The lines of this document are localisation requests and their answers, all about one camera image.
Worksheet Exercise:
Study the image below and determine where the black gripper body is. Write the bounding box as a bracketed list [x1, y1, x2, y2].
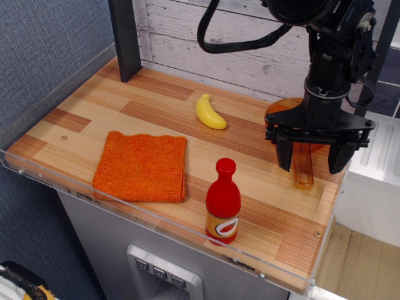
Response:
[264, 86, 376, 149]

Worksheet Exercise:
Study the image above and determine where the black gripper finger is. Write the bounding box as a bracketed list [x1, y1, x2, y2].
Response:
[276, 136, 293, 172]
[328, 143, 359, 174]

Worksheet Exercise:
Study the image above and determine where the orange transparent pan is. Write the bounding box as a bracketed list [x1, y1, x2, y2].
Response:
[264, 97, 324, 190]

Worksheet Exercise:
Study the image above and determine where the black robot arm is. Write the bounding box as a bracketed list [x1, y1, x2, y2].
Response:
[265, 1, 378, 174]

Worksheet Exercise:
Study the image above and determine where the yellow toy banana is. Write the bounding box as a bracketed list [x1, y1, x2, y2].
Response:
[196, 94, 227, 130]

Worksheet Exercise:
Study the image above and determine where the white ribbed appliance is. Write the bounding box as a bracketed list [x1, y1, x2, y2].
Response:
[334, 112, 399, 247]

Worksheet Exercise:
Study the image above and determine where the red sauce bottle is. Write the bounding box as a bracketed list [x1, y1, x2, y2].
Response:
[205, 157, 241, 244]

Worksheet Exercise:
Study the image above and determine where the orange knitted cloth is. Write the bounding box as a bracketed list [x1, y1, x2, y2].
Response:
[92, 131, 187, 203]

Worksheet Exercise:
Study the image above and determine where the silver dispenser panel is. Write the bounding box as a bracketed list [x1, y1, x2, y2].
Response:
[126, 244, 204, 299]

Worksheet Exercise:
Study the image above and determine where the grey toy fridge cabinet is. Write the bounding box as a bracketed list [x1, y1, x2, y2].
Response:
[59, 192, 289, 299]

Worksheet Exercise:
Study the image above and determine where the yellow object bottom left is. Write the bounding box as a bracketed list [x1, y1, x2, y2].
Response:
[39, 286, 57, 300]

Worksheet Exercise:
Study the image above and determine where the right dark post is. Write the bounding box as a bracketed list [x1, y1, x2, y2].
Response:
[354, 1, 399, 118]

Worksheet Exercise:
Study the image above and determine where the black braided cable bottom left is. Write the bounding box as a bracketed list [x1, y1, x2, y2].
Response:
[0, 267, 48, 300]

